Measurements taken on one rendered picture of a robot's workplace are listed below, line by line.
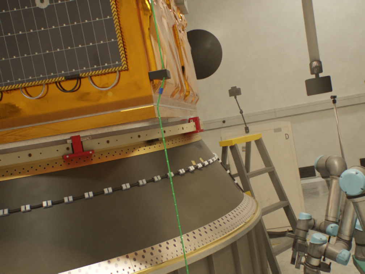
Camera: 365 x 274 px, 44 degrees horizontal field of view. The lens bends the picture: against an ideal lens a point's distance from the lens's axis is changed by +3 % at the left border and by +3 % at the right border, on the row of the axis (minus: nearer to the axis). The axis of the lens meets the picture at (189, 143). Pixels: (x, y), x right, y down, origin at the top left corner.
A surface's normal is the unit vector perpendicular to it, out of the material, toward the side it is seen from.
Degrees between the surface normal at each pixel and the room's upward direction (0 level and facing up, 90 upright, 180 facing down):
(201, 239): 43
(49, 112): 92
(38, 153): 90
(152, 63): 91
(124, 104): 90
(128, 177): 62
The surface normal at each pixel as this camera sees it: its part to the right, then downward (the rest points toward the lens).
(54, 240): 0.10, -0.45
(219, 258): 0.74, -0.10
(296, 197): -0.08, 0.06
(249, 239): -0.40, 0.11
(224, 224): 0.43, -0.80
